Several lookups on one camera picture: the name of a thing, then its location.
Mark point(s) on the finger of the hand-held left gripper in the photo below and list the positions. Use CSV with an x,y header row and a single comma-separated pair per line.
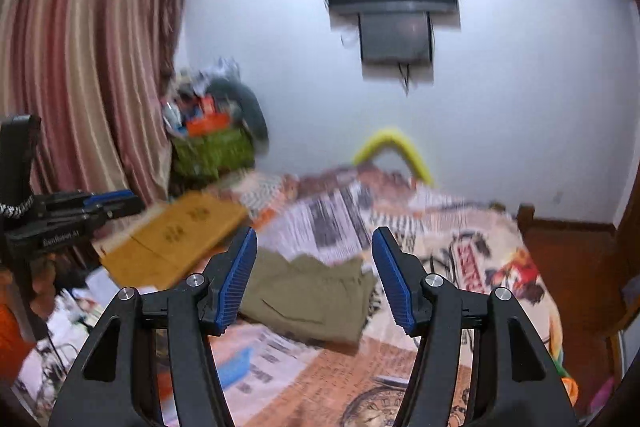
x,y
122,208
107,197

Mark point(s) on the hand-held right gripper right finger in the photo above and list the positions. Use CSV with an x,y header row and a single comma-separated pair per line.
x,y
395,288

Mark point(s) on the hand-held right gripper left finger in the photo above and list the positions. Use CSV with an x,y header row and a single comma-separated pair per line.
x,y
237,288

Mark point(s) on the olive green pants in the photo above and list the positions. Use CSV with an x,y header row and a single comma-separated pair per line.
x,y
310,297

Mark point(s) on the wooden lap board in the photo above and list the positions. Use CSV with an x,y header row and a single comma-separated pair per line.
x,y
170,232

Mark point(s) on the printed blanket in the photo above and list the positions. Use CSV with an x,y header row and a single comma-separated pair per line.
x,y
340,217

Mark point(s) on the green printed bag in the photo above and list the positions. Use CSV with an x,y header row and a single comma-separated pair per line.
x,y
210,154

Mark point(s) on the orange box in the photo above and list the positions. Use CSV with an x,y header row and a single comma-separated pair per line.
x,y
205,124

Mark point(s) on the striped curtain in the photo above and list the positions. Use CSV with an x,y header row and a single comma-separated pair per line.
x,y
85,57

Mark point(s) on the yellow pillow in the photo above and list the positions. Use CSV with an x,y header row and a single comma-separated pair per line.
x,y
395,137

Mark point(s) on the grey bundled cloth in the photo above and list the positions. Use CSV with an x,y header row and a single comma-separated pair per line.
x,y
252,107

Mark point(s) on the grey box under television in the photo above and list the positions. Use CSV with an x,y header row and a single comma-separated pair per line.
x,y
395,37

